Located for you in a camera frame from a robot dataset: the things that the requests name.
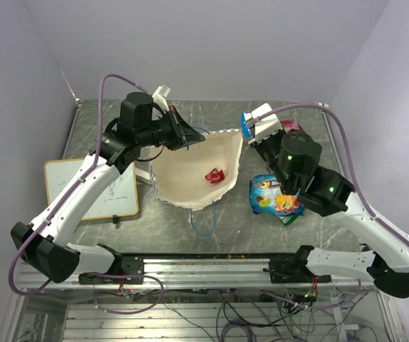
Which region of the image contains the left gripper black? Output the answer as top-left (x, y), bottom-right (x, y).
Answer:
top-left (137, 105), bottom-right (205, 151)

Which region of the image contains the small blue candy wrapper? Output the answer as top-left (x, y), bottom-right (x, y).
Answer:
top-left (241, 112), bottom-right (252, 138)

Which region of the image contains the colourful candy packet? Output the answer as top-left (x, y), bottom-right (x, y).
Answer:
top-left (281, 119), bottom-right (301, 133)

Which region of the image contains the blue checkered paper bag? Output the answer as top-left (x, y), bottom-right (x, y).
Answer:
top-left (148, 125), bottom-right (244, 238)

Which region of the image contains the small red candy wrapper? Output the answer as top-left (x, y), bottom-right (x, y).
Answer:
top-left (204, 167), bottom-right (225, 185)

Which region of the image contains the blue gummy snack bag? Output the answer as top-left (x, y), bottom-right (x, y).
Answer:
top-left (249, 174), bottom-right (304, 217)

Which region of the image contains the green snack packet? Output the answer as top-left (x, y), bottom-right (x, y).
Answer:
top-left (279, 214), bottom-right (301, 227)

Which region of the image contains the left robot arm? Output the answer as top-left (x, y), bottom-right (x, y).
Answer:
top-left (11, 92), bottom-right (205, 283)

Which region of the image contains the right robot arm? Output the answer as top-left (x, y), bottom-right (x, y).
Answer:
top-left (249, 130), bottom-right (409, 299)

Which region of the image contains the white marker eraser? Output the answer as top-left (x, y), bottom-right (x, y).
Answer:
top-left (135, 167), bottom-right (152, 184)

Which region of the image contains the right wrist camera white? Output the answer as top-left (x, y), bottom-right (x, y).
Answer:
top-left (244, 103), bottom-right (284, 145)

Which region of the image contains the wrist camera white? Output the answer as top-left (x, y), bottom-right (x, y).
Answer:
top-left (152, 84), bottom-right (171, 112)
top-left (244, 103), bottom-right (284, 145)

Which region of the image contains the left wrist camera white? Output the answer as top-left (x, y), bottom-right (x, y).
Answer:
top-left (152, 84), bottom-right (171, 112)

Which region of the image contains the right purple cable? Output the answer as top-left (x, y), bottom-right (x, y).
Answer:
top-left (245, 103), bottom-right (409, 311)

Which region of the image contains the purple cable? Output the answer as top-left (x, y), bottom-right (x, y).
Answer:
top-left (8, 73), bottom-right (166, 314)
top-left (245, 103), bottom-right (409, 311)

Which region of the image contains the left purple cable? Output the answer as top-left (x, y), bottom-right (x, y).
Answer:
top-left (8, 73), bottom-right (166, 314)

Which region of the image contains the small whiteboard yellow frame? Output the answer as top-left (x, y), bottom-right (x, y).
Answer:
top-left (44, 158), bottom-right (139, 221)

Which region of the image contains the aluminium rail frame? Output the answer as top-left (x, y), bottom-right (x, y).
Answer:
top-left (1, 254), bottom-right (407, 341)

